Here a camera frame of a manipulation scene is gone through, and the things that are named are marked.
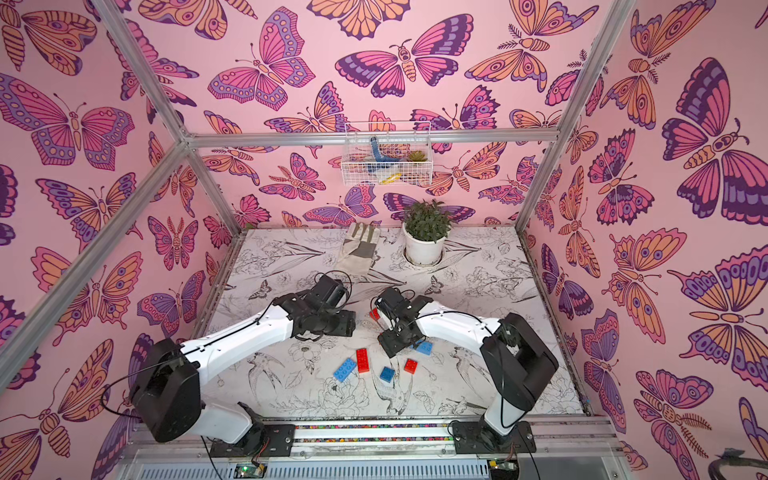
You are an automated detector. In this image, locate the blue long lego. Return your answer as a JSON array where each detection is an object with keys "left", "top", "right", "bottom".
[
  {"left": 333, "top": 358, "right": 357, "bottom": 383},
  {"left": 414, "top": 340, "right": 433, "bottom": 356}
]

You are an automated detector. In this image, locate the small red lego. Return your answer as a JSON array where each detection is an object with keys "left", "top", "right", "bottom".
[{"left": 404, "top": 359, "right": 418, "bottom": 374}]

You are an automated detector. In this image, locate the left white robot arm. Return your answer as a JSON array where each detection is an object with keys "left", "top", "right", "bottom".
[{"left": 130, "top": 270, "right": 355, "bottom": 454}]

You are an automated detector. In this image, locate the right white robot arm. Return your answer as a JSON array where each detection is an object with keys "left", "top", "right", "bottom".
[{"left": 372, "top": 287, "right": 559, "bottom": 440}]

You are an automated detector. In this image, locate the small blue lego near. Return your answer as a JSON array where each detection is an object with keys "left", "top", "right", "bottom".
[{"left": 379, "top": 367, "right": 395, "bottom": 383}]

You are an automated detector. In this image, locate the potted green plant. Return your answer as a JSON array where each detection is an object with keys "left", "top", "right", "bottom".
[{"left": 403, "top": 200, "right": 451, "bottom": 266}]

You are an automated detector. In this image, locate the blue toy in basket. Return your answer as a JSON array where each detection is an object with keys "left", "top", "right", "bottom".
[{"left": 367, "top": 137, "right": 400, "bottom": 173}]

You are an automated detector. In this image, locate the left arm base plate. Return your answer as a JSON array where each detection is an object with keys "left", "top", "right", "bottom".
[{"left": 210, "top": 424, "right": 296, "bottom": 458}]

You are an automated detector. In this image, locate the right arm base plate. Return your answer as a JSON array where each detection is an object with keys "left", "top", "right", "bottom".
[{"left": 447, "top": 420, "right": 537, "bottom": 455}]

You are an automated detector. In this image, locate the white wire basket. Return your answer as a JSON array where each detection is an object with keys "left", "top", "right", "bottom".
[{"left": 339, "top": 120, "right": 434, "bottom": 188}]

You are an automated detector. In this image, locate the aluminium front rail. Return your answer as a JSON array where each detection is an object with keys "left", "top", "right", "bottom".
[{"left": 123, "top": 415, "right": 621, "bottom": 463}]

